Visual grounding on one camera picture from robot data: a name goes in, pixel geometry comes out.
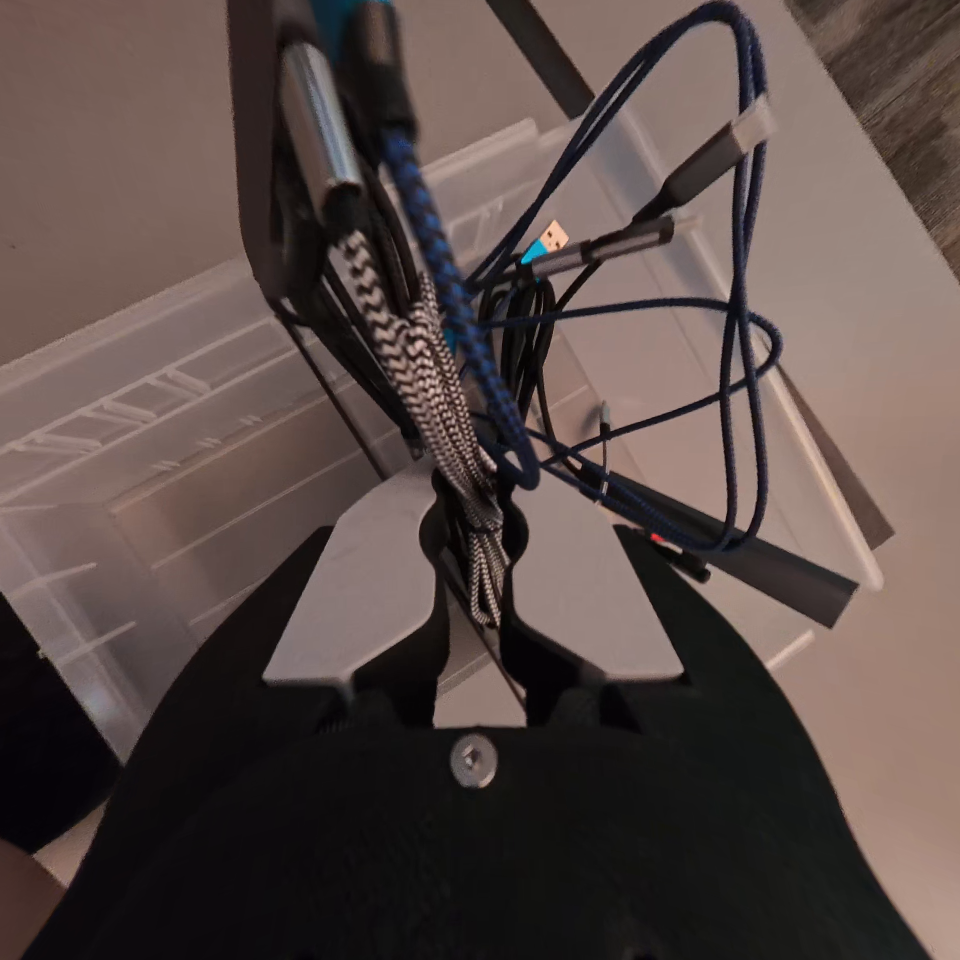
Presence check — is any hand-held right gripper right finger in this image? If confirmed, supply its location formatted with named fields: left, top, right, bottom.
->
left=498, top=476, right=687, bottom=726

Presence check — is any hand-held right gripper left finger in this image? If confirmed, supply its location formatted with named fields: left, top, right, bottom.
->
left=262, top=463, right=451, bottom=727

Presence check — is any clear plastic bin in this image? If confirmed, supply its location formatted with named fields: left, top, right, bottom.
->
left=0, top=118, right=888, bottom=760

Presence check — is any black white braided cable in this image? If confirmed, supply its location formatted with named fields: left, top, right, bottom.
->
left=279, top=41, right=513, bottom=630

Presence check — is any black usb cable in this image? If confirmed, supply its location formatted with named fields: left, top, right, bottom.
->
left=478, top=266, right=609, bottom=500

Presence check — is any black cable with grey plugs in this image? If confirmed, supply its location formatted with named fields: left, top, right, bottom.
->
left=525, top=96, right=779, bottom=282

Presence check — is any dark blue braided cable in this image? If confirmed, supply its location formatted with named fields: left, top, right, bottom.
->
left=465, top=0, right=786, bottom=555

